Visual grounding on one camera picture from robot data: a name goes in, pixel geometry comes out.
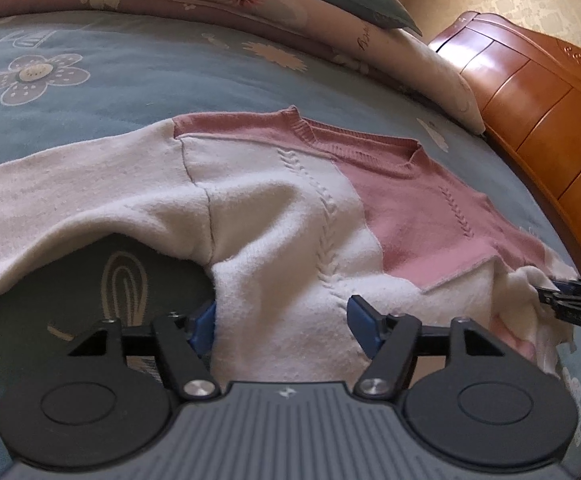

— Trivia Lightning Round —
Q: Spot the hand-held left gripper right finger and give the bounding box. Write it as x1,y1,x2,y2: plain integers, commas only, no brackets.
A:
347,295,504,404

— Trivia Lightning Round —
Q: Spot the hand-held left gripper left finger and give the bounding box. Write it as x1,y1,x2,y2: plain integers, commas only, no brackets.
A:
68,301,222,402

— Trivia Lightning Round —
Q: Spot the pink and white knit sweater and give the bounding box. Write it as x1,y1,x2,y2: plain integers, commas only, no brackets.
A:
0,105,578,386

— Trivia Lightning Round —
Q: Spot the wooden headboard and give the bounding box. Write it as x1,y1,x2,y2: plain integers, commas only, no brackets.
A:
427,10,581,279

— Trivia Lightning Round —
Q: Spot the blue floral bed sheet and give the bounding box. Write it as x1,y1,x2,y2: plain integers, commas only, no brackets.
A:
0,10,581,480

